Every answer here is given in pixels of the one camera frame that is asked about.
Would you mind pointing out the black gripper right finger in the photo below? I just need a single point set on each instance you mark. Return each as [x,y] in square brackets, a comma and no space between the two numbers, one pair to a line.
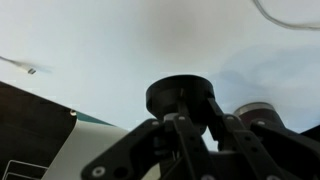
[266,150]

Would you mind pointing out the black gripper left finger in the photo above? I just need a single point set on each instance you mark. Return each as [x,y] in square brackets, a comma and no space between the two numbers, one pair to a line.
[156,146]

